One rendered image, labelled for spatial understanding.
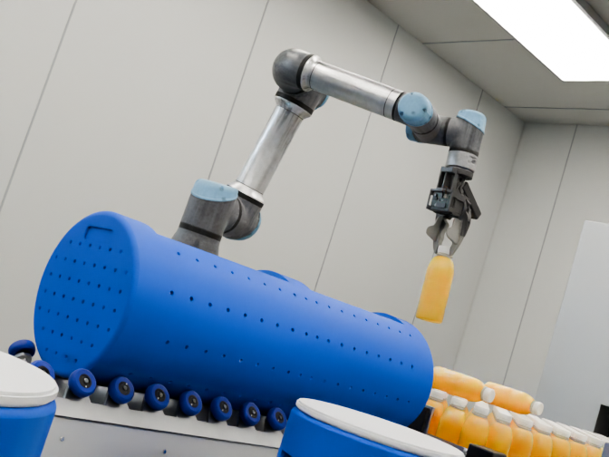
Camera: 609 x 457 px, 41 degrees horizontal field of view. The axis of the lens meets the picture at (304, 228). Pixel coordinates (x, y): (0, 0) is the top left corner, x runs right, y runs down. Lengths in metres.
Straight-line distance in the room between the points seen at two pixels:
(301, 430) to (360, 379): 0.48
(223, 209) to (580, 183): 5.13
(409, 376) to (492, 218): 5.41
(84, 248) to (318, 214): 4.26
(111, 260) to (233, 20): 3.84
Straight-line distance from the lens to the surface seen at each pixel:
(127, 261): 1.33
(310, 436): 1.24
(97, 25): 4.61
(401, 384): 1.83
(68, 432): 1.32
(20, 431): 0.69
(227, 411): 1.52
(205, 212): 2.10
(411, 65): 6.23
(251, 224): 2.25
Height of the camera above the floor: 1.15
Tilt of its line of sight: 6 degrees up
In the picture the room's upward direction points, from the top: 18 degrees clockwise
